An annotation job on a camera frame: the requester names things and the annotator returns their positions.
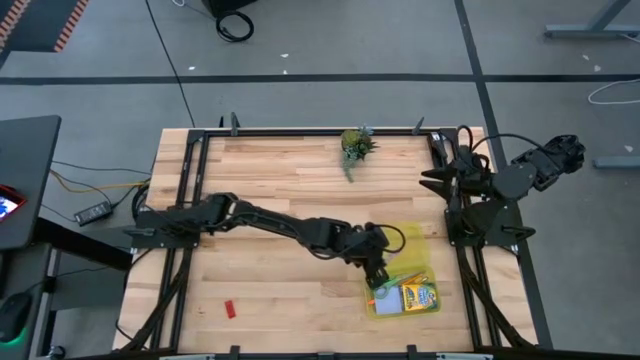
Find white notepad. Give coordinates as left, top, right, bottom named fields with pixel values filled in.
left=373, top=285, right=405, bottom=317

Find black aluminium table frame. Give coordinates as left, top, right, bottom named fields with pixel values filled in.
left=115, top=112, right=554, bottom=360

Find black orange striped mat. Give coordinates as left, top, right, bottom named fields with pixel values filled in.
left=0, top=0, right=90, bottom=54

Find green-handled scissors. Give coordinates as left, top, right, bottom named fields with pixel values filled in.
left=372, top=272, right=430, bottom=302

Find long black floor cable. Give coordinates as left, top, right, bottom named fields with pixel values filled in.
left=144, top=0, right=197, bottom=129

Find yellow crayon box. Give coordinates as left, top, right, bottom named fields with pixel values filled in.
left=400, top=280, right=441, bottom=313

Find black box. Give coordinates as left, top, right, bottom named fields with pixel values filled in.
left=201, top=0, right=259, bottom=19

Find yellow cable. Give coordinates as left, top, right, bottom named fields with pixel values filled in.
left=48, top=168, right=152, bottom=195

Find black computer mouse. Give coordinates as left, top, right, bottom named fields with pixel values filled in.
left=0, top=292, right=34, bottom=345

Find black power adapter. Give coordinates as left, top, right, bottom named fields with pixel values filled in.
left=73, top=201, right=114, bottom=228

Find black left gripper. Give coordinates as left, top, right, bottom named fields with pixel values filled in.
left=349, top=222, right=391, bottom=290

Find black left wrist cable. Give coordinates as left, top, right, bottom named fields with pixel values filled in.
left=370, top=223, right=408, bottom=254

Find white floor cable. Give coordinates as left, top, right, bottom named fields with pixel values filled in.
left=586, top=77, right=640, bottom=107

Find coiled black cable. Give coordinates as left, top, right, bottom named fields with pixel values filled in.
left=214, top=9, right=256, bottom=44

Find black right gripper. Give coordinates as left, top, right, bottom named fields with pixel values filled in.
left=418, top=154, right=496, bottom=200

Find potted succulent plant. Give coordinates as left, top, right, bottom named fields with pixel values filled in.
left=339, top=124, right=380, bottom=184

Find yellow transparent pencil case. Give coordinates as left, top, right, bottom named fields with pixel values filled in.
left=363, top=222, right=443, bottom=321

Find grey table leg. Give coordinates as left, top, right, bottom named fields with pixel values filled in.
left=543, top=0, right=640, bottom=40
left=593, top=155, right=640, bottom=170

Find red-cased phone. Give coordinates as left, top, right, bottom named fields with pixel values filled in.
left=0, top=183, right=28, bottom=225

